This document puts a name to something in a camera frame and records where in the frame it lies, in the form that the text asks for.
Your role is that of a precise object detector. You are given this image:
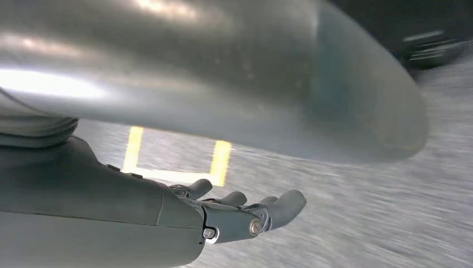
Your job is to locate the yellow floor tape square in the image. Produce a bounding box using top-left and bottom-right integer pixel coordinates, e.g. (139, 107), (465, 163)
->
(122, 126), (233, 188)

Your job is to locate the black robot foot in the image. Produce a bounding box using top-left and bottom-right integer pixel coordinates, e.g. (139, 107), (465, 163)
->
(400, 29), (470, 71)

